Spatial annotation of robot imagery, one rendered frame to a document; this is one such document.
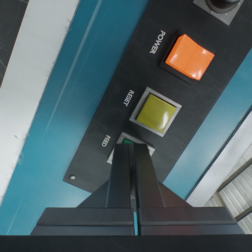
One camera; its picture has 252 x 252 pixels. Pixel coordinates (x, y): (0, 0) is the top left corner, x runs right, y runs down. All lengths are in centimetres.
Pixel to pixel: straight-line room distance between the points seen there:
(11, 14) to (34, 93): 22
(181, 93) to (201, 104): 2
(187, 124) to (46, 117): 13
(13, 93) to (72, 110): 5
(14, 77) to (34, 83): 2
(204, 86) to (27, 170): 18
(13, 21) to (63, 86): 23
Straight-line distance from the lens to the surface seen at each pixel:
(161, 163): 18
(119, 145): 15
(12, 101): 19
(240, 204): 869
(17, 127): 19
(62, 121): 17
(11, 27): 38
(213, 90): 17
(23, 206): 23
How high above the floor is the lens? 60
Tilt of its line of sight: 8 degrees up
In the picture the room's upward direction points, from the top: 117 degrees clockwise
